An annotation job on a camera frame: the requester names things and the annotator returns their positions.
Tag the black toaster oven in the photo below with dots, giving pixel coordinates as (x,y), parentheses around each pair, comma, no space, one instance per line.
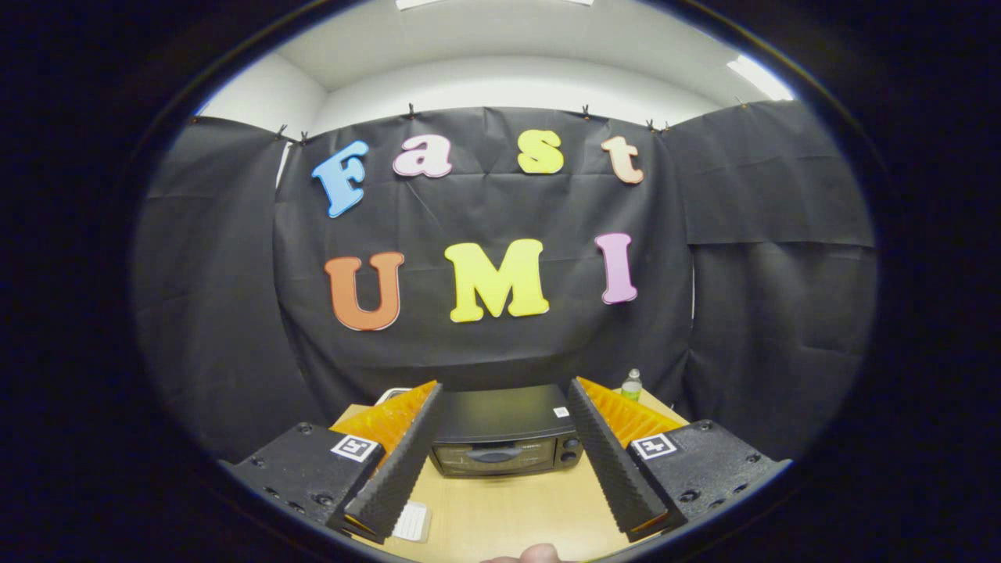
(500,410)

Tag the white pop-up toaster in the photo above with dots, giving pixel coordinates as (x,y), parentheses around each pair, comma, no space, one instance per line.
(392,395)

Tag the white rectangular tray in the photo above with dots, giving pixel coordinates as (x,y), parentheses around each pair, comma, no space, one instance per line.
(413,522)

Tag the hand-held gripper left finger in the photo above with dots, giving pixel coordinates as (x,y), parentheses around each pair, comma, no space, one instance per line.
(395,469)

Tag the black backdrop cloth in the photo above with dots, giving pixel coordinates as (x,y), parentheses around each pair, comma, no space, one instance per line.
(469,211)

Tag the green label drink bottle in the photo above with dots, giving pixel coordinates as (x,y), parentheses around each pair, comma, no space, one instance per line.
(631,387)

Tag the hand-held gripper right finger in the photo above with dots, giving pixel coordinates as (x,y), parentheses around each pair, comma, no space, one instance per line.
(610,461)

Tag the small ceiling light panel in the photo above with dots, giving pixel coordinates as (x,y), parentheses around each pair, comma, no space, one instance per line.
(758,78)

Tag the long ceiling light panel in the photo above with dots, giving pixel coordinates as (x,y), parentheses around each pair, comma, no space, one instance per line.
(485,3)

